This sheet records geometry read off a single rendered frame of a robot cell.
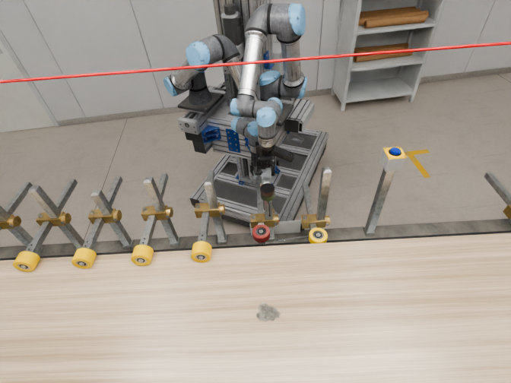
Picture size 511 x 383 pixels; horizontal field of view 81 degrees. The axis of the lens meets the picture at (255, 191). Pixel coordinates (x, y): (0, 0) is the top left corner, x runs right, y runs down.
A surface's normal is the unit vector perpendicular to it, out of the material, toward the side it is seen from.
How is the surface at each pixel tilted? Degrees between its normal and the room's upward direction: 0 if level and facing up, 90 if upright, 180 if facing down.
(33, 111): 90
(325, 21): 90
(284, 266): 0
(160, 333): 0
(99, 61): 90
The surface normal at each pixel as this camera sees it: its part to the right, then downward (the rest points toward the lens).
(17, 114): 0.11, 0.70
